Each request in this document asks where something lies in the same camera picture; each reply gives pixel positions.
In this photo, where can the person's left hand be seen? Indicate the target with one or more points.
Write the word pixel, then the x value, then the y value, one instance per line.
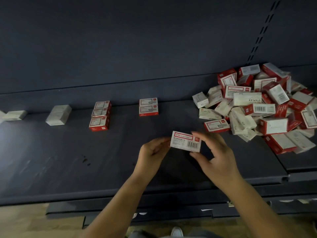
pixel 151 157

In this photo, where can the person's right forearm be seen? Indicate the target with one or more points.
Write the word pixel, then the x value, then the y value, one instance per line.
pixel 267 213

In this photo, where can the person's right hand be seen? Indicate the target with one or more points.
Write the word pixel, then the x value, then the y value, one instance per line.
pixel 220 161

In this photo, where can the white paper card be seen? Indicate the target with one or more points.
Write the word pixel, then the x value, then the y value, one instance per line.
pixel 207 209

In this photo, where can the small red white box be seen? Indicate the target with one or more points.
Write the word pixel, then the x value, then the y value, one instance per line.
pixel 101 112
pixel 148 101
pixel 102 104
pixel 185 141
pixel 99 123
pixel 148 110

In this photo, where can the pile of red white boxes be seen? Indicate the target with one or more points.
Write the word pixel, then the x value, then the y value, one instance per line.
pixel 262 106

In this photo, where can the person's left forearm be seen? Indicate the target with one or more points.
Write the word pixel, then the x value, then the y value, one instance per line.
pixel 116 208

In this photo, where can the dark metal shelf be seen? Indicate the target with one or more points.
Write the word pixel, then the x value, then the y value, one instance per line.
pixel 124 42

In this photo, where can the person's grey shoe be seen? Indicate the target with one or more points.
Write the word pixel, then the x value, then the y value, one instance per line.
pixel 176 232

